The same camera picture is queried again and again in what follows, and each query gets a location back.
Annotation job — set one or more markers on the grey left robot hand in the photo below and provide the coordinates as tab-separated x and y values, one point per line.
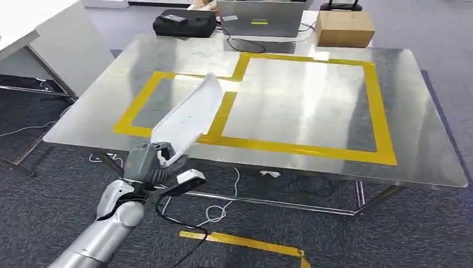
144	164

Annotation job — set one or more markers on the person's hand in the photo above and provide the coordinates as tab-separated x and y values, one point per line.
203	5

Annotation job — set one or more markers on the white plastic tray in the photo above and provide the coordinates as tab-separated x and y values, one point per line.
188	114

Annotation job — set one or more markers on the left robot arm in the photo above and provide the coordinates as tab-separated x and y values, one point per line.
111	222

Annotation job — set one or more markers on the black bag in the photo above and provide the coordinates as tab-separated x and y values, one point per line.
184	26

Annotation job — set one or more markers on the silver laptop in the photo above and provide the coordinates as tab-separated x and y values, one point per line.
258	14

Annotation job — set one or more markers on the yellow floor tape corner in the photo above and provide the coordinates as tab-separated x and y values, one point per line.
244	242

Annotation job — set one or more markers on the white paper scrap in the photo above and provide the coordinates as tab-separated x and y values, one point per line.
270	174

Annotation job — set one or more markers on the black stand base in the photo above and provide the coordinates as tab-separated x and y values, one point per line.
340	6

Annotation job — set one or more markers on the steel bench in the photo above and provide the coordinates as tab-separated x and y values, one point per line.
295	111

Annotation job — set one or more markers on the brown cardboard box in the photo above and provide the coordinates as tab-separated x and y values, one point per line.
345	29

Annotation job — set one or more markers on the white panel desk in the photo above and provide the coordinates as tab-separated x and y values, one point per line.
63	40

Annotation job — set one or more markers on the yellow tape outline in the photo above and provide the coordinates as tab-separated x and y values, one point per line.
380	122

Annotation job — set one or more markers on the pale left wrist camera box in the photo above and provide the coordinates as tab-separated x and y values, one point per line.
188	179

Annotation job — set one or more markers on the black metal floor frame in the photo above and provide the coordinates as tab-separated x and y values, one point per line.
22	83

